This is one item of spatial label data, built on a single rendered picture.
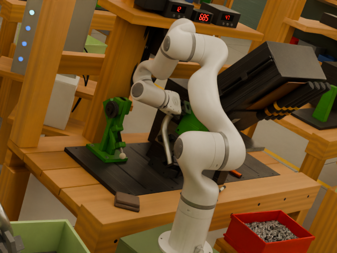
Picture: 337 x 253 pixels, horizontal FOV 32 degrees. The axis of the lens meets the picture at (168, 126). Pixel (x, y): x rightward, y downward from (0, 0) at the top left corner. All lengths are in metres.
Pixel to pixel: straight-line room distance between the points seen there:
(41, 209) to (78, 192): 1.59
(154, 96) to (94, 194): 0.46
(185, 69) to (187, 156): 1.33
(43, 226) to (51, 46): 0.79
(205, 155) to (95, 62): 1.02
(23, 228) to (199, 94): 0.70
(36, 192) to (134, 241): 2.14
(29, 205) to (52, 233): 1.94
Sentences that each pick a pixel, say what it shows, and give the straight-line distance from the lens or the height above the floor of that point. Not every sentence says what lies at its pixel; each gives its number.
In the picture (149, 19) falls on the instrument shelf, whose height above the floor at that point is 1.53.
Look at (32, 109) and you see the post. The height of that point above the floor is 1.06.
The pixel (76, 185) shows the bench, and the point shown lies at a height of 0.88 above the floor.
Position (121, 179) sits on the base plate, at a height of 0.90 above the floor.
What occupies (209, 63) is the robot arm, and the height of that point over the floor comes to 1.54.
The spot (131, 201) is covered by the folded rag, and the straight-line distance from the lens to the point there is 2.26.
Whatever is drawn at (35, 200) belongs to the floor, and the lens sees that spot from 3.98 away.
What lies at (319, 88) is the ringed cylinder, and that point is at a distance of 2.60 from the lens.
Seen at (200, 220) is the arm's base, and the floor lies 1.10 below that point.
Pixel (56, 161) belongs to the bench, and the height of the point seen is 0.88.
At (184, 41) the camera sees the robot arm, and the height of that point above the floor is 1.58.
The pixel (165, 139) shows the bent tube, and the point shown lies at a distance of 2.64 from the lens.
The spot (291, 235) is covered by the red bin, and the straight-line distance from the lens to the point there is 2.61.
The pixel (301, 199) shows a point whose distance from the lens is 3.17.
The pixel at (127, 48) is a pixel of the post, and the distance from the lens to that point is 2.64.
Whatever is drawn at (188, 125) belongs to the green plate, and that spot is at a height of 1.13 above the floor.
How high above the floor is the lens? 1.96
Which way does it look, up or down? 19 degrees down
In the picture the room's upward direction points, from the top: 19 degrees clockwise
